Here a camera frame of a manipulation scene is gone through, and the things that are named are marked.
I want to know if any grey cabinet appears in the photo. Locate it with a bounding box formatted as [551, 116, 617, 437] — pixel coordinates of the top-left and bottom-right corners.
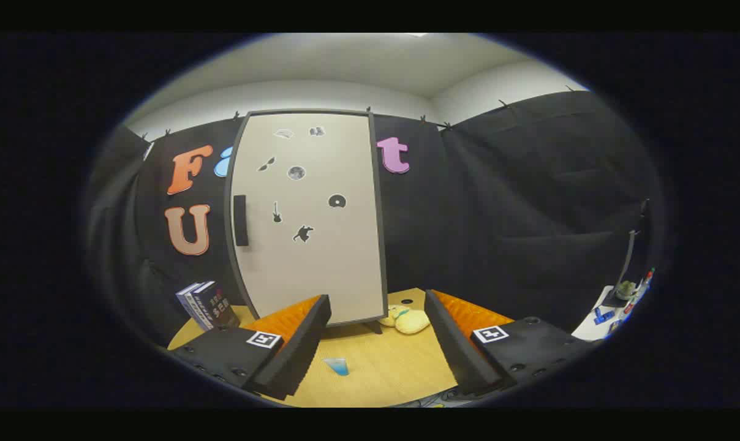
[223, 108, 389, 335]

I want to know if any light blue book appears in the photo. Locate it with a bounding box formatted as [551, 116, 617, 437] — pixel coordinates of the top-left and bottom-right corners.
[175, 282, 214, 331]

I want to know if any black door handle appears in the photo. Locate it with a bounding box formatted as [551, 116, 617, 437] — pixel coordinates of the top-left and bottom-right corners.
[233, 195, 249, 247]

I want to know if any white side table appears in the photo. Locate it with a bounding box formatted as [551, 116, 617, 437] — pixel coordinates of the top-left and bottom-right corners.
[571, 285, 643, 342]

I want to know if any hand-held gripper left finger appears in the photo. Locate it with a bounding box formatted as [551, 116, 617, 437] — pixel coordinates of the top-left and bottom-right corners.
[168, 294, 333, 402]

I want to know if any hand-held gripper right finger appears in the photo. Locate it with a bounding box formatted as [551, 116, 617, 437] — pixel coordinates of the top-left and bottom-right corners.
[424, 289, 597, 398]

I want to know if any black backdrop cloth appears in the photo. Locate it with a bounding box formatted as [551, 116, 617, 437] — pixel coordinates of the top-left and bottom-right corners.
[85, 91, 659, 347]

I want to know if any yellow plush toy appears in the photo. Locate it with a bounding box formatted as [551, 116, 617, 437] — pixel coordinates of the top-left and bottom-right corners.
[377, 304, 431, 335]

